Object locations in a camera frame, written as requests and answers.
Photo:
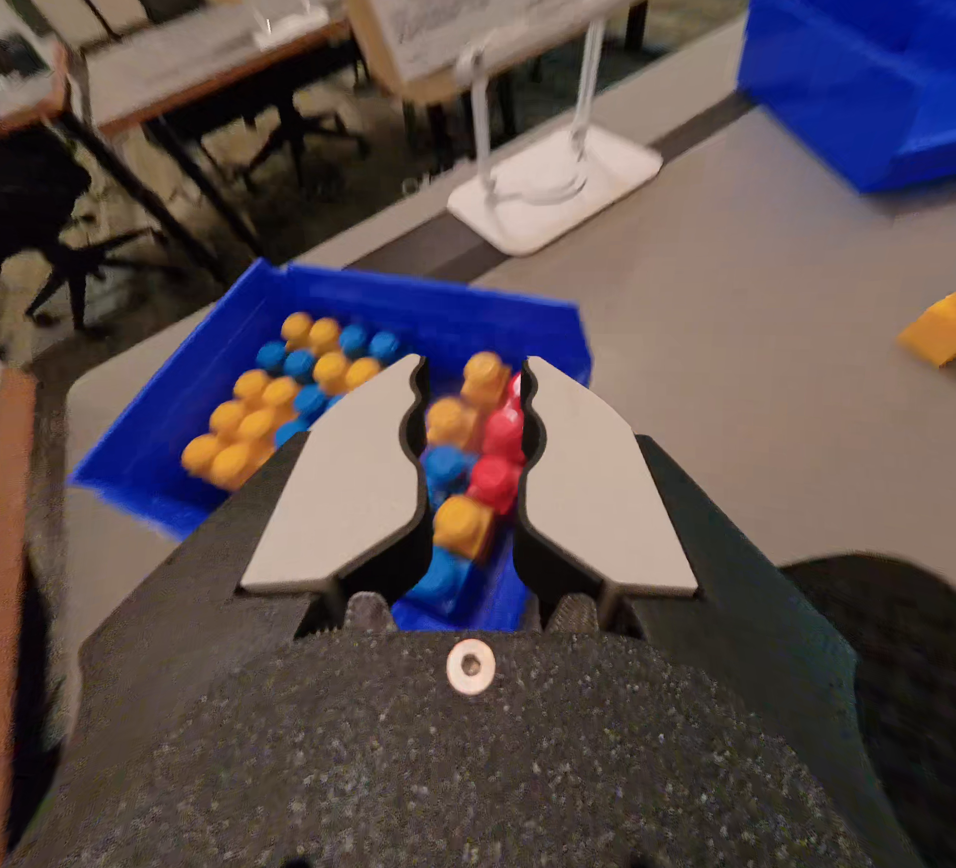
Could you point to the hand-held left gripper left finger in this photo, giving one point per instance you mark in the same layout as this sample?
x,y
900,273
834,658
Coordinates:
x,y
343,502

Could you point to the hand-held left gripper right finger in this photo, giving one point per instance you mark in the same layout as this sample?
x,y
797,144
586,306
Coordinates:
x,y
605,502

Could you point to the pile of assorted mega blocks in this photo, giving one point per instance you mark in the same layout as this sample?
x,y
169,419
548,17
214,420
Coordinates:
x,y
246,427

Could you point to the blue plastic storage bin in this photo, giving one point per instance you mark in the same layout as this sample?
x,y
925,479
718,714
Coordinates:
x,y
836,62
448,315

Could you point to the yellow mega block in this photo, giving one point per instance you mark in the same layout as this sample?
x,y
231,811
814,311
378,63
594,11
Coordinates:
x,y
933,338

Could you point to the black office chair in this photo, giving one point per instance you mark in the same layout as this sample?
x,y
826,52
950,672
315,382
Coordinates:
x,y
45,196
291,129

